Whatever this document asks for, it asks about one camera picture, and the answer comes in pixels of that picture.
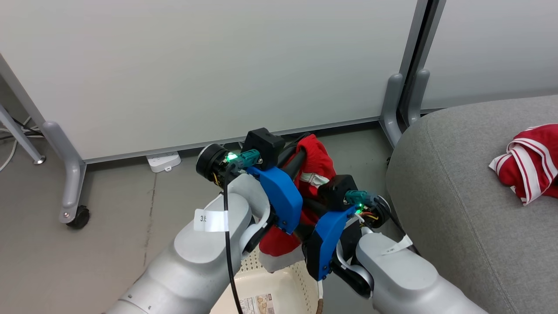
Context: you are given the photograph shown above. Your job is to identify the black caster wheel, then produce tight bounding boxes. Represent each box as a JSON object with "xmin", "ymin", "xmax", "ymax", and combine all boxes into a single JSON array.
[{"xmin": 65, "ymin": 206, "xmax": 91, "ymax": 230}]

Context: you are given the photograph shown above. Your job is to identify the red white-striped jersey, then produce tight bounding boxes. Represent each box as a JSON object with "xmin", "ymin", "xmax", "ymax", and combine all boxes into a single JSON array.
[{"xmin": 488, "ymin": 123, "xmax": 558, "ymax": 205}]

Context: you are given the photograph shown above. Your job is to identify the right camera cable teal plug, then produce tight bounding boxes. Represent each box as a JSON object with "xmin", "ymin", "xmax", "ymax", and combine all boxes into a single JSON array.
[{"xmin": 344, "ymin": 190, "xmax": 420, "ymax": 256}]

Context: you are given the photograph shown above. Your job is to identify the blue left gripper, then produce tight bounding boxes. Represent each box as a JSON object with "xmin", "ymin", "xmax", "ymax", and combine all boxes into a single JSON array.
[{"xmin": 246, "ymin": 132, "xmax": 313, "ymax": 235}]

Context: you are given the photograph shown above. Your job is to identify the narrow white partition panel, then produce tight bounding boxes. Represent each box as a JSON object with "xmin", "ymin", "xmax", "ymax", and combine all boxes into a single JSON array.
[{"xmin": 418, "ymin": 0, "xmax": 558, "ymax": 112}]

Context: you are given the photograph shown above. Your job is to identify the left camera cable teal plug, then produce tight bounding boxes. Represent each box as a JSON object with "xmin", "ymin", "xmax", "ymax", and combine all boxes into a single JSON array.
[{"xmin": 221, "ymin": 148, "xmax": 262, "ymax": 314}]

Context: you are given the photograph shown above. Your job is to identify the grey table leg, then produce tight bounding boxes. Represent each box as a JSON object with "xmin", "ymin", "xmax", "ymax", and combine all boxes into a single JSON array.
[{"xmin": 0, "ymin": 105, "xmax": 47, "ymax": 165}]

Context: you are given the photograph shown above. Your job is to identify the camera cable teal plug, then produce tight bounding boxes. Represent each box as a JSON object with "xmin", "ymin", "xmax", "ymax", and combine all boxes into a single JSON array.
[
  {"xmin": 221, "ymin": 148, "xmax": 262, "ymax": 314},
  {"xmin": 344, "ymin": 190, "xmax": 420, "ymax": 256}
]

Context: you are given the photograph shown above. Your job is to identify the white brown-rimmed laundry basket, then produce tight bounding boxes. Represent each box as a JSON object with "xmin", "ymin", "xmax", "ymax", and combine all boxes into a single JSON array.
[{"xmin": 209, "ymin": 249, "xmax": 327, "ymax": 314}]

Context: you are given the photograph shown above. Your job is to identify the red garment with white hem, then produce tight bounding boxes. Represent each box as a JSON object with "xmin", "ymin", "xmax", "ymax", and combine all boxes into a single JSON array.
[{"xmin": 259, "ymin": 134, "xmax": 337, "ymax": 273}]

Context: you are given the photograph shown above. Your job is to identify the white power strip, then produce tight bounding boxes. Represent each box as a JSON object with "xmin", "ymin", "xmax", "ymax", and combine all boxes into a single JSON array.
[{"xmin": 146, "ymin": 151, "xmax": 181, "ymax": 173}]

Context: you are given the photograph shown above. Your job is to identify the large white partition panel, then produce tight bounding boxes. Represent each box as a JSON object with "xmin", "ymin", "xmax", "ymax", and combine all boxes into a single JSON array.
[{"xmin": 0, "ymin": 0, "xmax": 430, "ymax": 164}]

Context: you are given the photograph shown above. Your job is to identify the printed paper basket sticker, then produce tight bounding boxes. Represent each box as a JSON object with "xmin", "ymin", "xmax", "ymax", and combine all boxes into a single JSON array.
[{"xmin": 239, "ymin": 294, "xmax": 276, "ymax": 314}]

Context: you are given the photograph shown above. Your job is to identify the black floor cables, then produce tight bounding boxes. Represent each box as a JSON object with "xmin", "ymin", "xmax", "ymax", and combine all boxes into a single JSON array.
[{"xmin": 0, "ymin": 118, "xmax": 44, "ymax": 141}]

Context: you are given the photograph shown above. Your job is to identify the grey fabric sofa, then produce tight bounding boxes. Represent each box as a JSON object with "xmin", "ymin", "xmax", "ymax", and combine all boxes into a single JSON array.
[{"xmin": 386, "ymin": 95, "xmax": 558, "ymax": 314}]

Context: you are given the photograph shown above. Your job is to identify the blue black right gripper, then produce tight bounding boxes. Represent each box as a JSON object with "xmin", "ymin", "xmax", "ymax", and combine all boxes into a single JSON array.
[{"xmin": 293, "ymin": 197, "xmax": 358, "ymax": 282}]

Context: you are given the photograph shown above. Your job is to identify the grey partition foot with caster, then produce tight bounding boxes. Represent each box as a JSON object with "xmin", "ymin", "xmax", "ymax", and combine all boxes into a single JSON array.
[{"xmin": 41, "ymin": 121, "xmax": 88, "ymax": 224}]

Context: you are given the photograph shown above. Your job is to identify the thin white floor cable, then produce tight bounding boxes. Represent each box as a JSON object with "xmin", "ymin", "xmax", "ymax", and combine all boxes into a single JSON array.
[{"xmin": 0, "ymin": 116, "xmax": 21, "ymax": 173}]

